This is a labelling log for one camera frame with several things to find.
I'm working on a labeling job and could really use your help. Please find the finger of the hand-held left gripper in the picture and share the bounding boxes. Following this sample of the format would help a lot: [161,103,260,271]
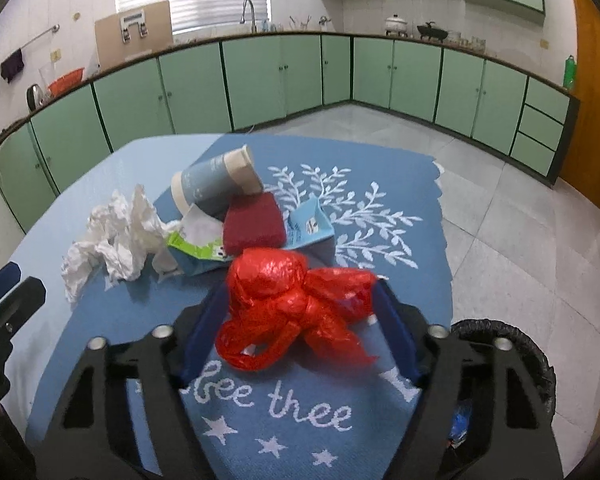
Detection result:
[0,276,47,341]
[0,262,22,306]

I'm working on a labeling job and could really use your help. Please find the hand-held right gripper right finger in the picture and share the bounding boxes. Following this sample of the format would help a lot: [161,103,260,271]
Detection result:
[372,277,563,480]

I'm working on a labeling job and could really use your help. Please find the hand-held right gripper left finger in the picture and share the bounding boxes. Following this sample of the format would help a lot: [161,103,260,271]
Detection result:
[44,282,231,480]

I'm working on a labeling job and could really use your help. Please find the red plastic bag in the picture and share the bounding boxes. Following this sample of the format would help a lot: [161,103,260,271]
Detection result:
[215,247,381,373]

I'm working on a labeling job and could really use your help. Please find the green white torn carton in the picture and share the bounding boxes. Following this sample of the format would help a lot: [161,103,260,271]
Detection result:
[152,204,233,278]

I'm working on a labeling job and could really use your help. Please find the white tissue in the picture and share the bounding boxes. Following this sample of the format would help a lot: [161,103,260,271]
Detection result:
[60,183,168,305]

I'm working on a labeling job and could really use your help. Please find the black bin with black liner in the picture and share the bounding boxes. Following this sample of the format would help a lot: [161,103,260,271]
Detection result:
[447,317,557,461]

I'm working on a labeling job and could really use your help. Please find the dark red sponge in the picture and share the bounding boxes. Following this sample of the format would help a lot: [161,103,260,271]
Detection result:
[222,191,287,253]

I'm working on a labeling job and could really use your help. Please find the blue milk carton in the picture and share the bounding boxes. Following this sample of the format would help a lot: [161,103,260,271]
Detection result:
[280,197,336,252]

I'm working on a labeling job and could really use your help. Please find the blue beige paper cup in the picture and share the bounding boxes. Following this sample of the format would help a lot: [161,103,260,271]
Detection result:
[171,144,266,216]

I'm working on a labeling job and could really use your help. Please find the blue tree print tablecloth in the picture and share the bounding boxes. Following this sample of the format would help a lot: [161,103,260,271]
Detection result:
[27,135,456,480]

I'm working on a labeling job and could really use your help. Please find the light blue tablecloth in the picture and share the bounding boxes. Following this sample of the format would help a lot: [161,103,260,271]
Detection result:
[10,132,221,436]

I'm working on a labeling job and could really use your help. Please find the red plastic basin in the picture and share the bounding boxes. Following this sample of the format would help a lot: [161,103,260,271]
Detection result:
[47,67,86,100]

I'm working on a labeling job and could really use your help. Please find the dark purple hanging cloth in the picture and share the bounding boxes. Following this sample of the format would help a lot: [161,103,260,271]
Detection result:
[0,49,26,83]

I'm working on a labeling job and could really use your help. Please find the green cabinet drawer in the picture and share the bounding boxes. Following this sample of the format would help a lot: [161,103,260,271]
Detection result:
[517,106,565,151]
[525,77,571,123]
[511,132,558,177]

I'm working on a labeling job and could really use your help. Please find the cardboard box on counter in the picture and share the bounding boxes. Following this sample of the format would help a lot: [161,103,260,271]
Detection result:
[94,0,173,70]

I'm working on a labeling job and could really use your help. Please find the green base cabinets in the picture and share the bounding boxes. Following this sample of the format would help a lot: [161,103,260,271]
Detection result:
[0,30,581,233]

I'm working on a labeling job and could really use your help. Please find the black wok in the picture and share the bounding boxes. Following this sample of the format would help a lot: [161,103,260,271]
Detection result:
[416,21,451,42]

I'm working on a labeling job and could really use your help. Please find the metal kitchen faucet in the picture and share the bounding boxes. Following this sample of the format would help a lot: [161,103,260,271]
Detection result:
[240,0,258,35]

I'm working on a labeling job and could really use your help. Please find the wall towel rail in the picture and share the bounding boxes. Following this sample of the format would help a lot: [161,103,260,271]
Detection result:
[0,24,61,68]

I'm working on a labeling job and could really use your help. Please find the wooden door with handle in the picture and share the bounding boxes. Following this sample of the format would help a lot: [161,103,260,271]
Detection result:
[557,0,600,216]

